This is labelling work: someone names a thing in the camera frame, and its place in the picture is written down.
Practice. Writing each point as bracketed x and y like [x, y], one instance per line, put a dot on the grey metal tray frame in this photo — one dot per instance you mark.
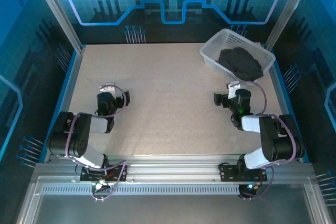
[168, 208]

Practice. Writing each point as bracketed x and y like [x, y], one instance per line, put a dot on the dark grey t-shirt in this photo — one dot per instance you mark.
[240, 61]

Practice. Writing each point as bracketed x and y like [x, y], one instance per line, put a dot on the aluminium table side rail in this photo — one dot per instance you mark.
[74, 77]
[282, 95]

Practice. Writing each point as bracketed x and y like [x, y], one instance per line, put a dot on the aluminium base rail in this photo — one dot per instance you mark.
[170, 169]

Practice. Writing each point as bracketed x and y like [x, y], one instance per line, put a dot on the black connector with light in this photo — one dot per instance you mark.
[248, 188]

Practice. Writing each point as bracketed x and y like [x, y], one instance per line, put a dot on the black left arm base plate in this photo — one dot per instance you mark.
[115, 175]

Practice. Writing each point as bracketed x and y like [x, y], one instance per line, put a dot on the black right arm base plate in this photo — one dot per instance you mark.
[228, 172]

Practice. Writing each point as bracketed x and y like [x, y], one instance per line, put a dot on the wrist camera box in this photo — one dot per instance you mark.
[232, 91]
[110, 89]

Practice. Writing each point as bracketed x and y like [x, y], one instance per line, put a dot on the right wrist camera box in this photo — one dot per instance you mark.
[232, 91]

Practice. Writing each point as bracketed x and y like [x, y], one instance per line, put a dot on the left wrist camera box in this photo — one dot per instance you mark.
[110, 89]

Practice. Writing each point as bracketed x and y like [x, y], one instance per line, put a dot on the aluminium frame post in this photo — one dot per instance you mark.
[60, 16]
[288, 11]

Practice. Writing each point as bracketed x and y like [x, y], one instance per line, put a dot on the white perforated plastic basket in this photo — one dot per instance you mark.
[210, 51]

